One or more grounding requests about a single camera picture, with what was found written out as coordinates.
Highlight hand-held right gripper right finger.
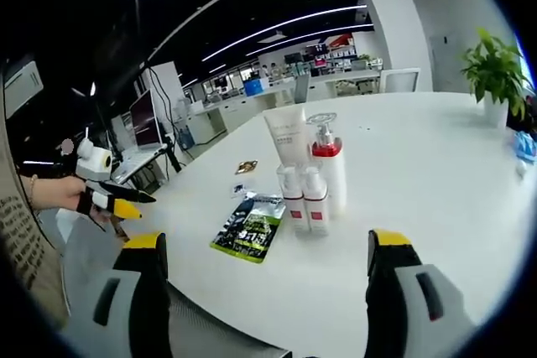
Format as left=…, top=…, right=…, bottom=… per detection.
left=365, top=228, right=479, bottom=358

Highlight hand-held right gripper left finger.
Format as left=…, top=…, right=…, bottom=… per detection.
left=62, top=231, right=172, bottom=358

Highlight small white skincare bottle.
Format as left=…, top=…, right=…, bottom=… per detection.
left=302, top=166, right=331, bottom=237
left=275, top=163, right=307, bottom=236

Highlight gold foil skincare packet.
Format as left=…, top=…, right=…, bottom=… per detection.
left=234, top=159, right=259, bottom=176

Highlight green black skincare sachet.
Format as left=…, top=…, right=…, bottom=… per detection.
left=209, top=192, right=288, bottom=267

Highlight tall red-collared skincare bottle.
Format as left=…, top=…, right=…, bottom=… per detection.
left=305, top=112, right=349, bottom=219

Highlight white skincare tube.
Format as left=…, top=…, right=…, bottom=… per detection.
left=263, top=106, right=310, bottom=167

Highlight blue storage box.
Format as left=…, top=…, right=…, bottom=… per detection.
left=243, top=79, right=268, bottom=97

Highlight person's left hand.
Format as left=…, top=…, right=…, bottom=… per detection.
left=37, top=175, right=90, bottom=210

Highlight grey mesh office chair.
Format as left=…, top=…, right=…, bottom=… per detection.
left=58, top=206, right=295, bottom=358

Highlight blue water jug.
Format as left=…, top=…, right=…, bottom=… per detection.
left=178, top=127, right=196, bottom=151

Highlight ceiling air conditioner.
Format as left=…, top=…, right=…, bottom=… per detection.
left=3, top=60, right=45, bottom=121

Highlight white counter cabinets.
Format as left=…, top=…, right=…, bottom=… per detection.
left=184, top=76, right=304, bottom=142

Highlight blue crumpled cloth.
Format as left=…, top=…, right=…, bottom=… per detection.
left=512, top=130, right=537, bottom=159

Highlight white chair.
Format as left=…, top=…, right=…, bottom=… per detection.
left=379, top=67, right=422, bottom=95

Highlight long ceiling light strip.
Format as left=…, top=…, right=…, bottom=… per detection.
left=201, top=4, right=368, bottom=62
left=245, top=27, right=375, bottom=58

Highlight green potted plant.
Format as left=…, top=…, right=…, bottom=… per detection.
left=460, top=26, right=534, bottom=130

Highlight gold bracelet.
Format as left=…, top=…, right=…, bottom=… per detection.
left=27, top=172, right=39, bottom=208

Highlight black cable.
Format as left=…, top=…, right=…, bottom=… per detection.
left=146, top=66, right=178, bottom=146

